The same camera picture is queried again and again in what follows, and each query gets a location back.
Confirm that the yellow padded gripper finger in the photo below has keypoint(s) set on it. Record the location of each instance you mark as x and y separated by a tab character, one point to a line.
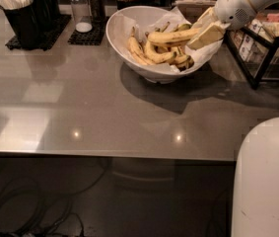
214	32
205	19

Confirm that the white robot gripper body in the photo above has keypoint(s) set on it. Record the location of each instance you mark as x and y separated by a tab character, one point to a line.
235	6

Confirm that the large top yellow banana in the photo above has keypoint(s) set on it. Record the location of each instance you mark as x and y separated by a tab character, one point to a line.
168	38

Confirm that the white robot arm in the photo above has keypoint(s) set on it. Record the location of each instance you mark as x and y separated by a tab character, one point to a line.
256	183

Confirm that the greenish banana at back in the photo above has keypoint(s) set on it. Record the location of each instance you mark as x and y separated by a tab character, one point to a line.
181	27

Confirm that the white paper bowl liner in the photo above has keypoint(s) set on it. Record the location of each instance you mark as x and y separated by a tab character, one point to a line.
165	18

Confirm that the lower small yellow banana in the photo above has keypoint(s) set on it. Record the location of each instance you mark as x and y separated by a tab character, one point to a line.
182	60

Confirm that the white ceramic bowl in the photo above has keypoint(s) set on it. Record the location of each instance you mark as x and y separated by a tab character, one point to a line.
125	53

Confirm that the middle curved yellow banana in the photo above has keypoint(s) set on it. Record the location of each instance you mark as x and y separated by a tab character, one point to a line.
158	58

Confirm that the left yellow banana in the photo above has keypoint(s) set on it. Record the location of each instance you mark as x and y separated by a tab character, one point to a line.
134	47

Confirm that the dark pepper shaker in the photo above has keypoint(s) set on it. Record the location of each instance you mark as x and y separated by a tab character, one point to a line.
97	10

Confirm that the black rubber mat centre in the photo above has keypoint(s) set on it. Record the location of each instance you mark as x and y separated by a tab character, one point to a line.
93	37

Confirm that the black rubber mat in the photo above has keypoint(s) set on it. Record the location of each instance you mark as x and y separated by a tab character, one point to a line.
93	37
46	39

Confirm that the clear salt shaker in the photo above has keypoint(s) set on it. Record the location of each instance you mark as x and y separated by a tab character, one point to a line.
81	16

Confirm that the rear black utensil cup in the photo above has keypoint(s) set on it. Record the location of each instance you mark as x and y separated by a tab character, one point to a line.
46	12

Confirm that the black utensil cup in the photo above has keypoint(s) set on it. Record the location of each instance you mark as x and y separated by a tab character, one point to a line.
21	17
46	12

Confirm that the front black utensil cup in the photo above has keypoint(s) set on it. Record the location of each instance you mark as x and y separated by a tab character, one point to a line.
21	17

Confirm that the black rubber mat left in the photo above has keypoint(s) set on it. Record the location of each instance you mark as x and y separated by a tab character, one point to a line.
46	39

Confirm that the black wire condiment rack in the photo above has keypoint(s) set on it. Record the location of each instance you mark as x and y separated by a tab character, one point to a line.
255	48

